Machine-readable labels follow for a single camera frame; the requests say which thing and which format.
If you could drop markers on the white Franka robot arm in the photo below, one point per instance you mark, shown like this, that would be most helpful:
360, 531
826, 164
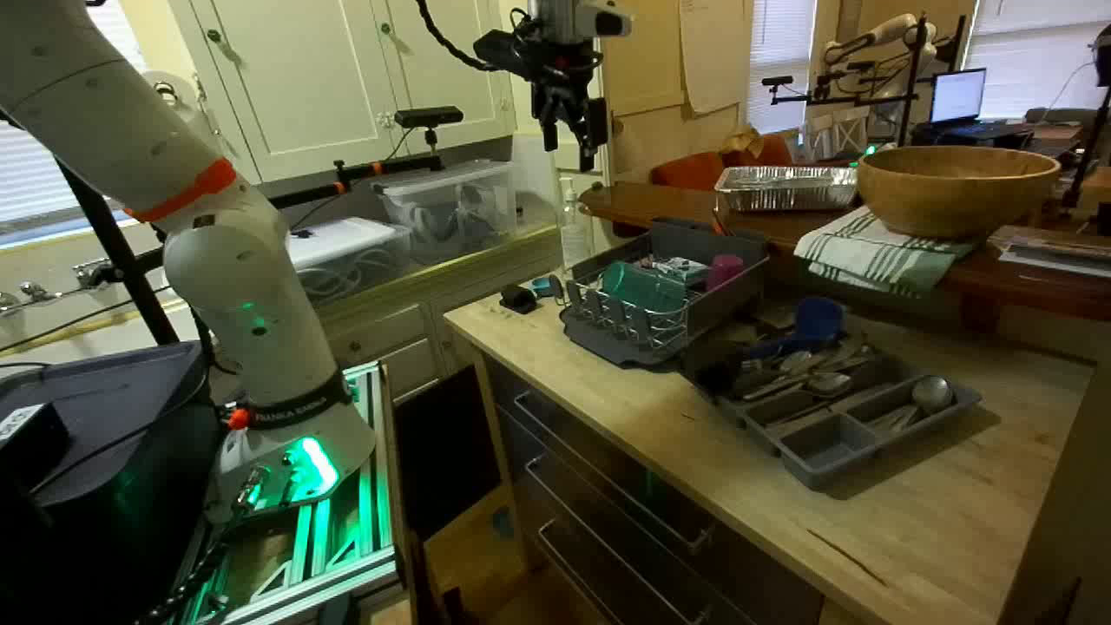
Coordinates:
219, 255

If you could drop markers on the black tripod pole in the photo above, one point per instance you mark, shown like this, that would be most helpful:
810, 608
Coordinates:
116, 255

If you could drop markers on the green striped dish towel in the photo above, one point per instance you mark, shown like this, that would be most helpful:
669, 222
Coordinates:
879, 255

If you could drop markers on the black camera on stand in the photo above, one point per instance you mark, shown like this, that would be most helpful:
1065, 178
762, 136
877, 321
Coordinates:
429, 115

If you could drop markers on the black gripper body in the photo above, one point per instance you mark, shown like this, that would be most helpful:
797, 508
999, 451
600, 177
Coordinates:
562, 71

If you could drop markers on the grey dish drying rack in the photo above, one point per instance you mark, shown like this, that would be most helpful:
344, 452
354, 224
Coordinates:
661, 304

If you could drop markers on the small blue round object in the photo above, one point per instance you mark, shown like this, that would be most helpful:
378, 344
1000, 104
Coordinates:
546, 288

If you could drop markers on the white storage box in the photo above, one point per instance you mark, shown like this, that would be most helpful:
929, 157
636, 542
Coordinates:
344, 255

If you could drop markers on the purple plastic cup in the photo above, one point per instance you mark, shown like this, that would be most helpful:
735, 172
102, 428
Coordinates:
728, 269

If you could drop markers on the clear plastic storage bin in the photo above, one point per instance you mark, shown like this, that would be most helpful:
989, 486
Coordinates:
453, 210

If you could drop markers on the metal spoon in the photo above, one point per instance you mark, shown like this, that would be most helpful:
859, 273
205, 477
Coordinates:
929, 394

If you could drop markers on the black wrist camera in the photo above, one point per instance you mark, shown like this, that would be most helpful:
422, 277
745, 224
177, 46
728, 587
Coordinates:
506, 53

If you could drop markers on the blue plastic scoop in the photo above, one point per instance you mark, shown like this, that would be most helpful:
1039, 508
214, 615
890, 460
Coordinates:
810, 329

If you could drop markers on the grey cutlery tray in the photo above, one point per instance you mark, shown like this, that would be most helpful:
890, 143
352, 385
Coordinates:
839, 405

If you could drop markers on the wooden bowl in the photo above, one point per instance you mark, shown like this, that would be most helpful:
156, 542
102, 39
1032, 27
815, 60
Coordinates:
960, 193

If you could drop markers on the red orange cushion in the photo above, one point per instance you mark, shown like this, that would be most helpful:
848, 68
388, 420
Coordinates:
705, 170

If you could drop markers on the small black block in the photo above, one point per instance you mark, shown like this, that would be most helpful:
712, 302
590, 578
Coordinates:
517, 302

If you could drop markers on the white cabinet doors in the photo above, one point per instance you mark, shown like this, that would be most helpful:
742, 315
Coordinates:
334, 81

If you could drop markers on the teal translucent plastic cup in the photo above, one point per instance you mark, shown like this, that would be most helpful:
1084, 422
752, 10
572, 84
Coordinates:
639, 288

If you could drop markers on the black metal stand frame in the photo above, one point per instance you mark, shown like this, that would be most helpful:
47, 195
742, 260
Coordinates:
907, 71

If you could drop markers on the aluminium profile robot mount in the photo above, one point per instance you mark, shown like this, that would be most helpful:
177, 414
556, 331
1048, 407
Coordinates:
315, 542

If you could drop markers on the wooden table drawer unit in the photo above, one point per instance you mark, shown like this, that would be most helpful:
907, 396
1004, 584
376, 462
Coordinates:
625, 523

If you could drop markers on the black equipment case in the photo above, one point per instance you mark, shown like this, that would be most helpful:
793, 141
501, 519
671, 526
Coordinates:
90, 489

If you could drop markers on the open laptop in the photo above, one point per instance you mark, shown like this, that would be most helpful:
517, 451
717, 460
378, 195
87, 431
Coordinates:
960, 96

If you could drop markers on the aluminium foil baking tray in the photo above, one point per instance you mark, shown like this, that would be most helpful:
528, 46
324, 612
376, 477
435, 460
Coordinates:
784, 189

